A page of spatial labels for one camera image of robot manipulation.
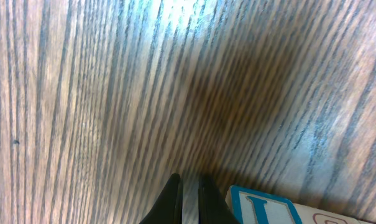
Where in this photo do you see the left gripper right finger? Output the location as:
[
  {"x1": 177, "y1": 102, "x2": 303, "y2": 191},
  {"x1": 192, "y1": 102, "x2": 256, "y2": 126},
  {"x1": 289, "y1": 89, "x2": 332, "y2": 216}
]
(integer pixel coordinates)
[{"x1": 198, "y1": 175, "x2": 239, "y2": 224}]

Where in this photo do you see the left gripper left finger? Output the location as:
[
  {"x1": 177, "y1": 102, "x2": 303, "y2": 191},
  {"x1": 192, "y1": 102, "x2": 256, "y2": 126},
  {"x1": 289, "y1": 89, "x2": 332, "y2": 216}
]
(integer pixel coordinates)
[{"x1": 140, "y1": 173, "x2": 183, "y2": 224}]

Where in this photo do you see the hammer picture wooden block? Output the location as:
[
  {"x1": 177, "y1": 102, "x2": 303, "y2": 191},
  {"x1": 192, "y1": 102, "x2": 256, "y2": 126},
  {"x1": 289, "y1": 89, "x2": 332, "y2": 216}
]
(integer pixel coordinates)
[{"x1": 294, "y1": 203, "x2": 371, "y2": 224}]

